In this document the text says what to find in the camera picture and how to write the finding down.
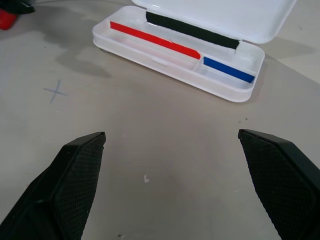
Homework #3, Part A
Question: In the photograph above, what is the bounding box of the white plastic pencil case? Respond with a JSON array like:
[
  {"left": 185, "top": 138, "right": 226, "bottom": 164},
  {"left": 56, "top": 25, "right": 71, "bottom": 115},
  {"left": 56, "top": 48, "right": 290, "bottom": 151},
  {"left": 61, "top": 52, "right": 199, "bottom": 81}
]
[{"left": 91, "top": 0, "right": 298, "bottom": 104}]

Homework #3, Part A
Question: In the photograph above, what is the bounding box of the red object with black top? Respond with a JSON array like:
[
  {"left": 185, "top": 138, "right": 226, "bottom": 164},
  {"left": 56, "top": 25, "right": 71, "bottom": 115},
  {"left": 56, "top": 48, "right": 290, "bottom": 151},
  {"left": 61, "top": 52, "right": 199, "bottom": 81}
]
[{"left": 0, "top": 0, "right": 36, "bottom": 31}]

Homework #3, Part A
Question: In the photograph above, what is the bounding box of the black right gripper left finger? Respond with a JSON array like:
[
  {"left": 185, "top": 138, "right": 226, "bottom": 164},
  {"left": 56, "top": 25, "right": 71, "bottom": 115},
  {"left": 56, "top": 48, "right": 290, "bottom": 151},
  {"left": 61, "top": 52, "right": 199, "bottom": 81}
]
[{"left": 0, "top": 131, "right": 107, "bottom": 240}]

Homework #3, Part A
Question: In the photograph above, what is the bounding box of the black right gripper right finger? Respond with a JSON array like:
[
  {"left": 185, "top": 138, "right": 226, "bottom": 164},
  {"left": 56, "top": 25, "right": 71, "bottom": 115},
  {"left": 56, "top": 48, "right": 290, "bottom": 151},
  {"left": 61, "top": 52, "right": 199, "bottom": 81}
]
[{"left": 237, "top": 128, "right": 320, "bottom": 240}]

